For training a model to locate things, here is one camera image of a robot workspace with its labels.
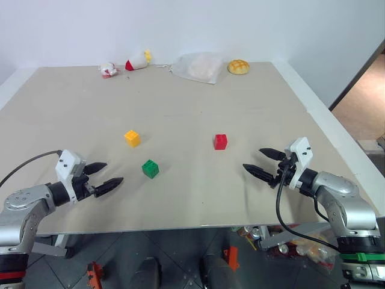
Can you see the yellow toy block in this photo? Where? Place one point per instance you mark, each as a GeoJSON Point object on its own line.
{"type": "Point", "coordinates": [132, 139]}

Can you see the dark rounded shape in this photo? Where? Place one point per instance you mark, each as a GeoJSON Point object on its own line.
{"type": "Point", "coordinates": [218, 274]}
{"type": "Point", "coordinates": [147, 274]}

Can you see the red and white candy wrapper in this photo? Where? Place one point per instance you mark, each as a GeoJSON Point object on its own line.
{"type": "Point", "coordinates": [109, 70]}

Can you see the green toy block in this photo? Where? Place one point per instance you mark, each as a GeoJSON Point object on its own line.
{"type": "Point", "coordinates": [150, 169]}

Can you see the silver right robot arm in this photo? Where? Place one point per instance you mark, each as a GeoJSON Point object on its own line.
{"type": "Point", "coordinates": [340, 186]}

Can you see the clear plastic bag, white contents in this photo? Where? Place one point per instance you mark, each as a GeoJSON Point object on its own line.
{"type": "Point", "coordinates": [198, 67]}

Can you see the grey table leg bracket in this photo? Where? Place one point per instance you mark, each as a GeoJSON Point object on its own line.
{"type": "Point", "coordinates": [278, 239]}
{"type": "Point", "coordinates": [49, 248]}

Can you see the red toy block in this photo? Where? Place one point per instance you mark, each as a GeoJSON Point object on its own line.
{"type": "Point", "coordinates": [220, 142]}

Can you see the golden pineapple bun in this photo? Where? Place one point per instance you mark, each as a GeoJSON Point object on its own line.
{"type": "Point", "coordinates": [239, 67]}

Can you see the silver drink can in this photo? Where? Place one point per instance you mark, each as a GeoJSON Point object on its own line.
{"type": "Point", "coordinates": [255, 232]}

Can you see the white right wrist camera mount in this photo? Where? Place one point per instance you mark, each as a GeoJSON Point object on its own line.
{"type": "Point", "coordinates": [300, 147]}

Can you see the small yellow toy figure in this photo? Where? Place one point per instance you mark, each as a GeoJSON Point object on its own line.
{"type": "Point", "coordinates": [148, 56]}

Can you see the dark brown door frame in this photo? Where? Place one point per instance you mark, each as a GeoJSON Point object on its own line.
{"type": "Point", "coordinates": [356, 78]}

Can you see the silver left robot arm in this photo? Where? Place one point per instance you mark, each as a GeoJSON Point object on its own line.
{"type": "Point", "coordinates": [28, 192]}

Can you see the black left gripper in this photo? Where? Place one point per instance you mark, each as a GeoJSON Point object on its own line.
{"type": "Point", "coordinates": [80, 186]}

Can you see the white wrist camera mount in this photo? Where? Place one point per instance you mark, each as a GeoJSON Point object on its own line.
{"type": "Point", "coordinates": [300, 147]}
{"type": "Point", "coordinates": [67, 161]}

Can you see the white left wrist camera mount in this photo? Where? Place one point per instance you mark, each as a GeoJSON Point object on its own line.
{"type": "Point", "coordinates": [67, 161]}

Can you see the clear bag of snacks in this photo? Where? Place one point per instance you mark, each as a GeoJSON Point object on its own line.
{"type": "Point", "coordinates": [312, 251]}

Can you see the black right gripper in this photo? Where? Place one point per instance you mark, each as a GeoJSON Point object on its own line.
{"type": "Point", "coordinates": [285, 173]}

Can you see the orange plastic clamp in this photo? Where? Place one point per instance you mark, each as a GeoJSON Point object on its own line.
{"type": "Point", "coordinates": [232, 258]}
{"type": "Point", "coordinates": [94, 275]}

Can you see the grey box on floor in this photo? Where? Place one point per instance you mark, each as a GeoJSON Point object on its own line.
{"type": "Point", "coordinates": [371, 146]}

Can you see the white and red toy carton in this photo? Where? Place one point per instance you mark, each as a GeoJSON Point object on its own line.
{"type": "Point", "coordinates": [135, 63]}

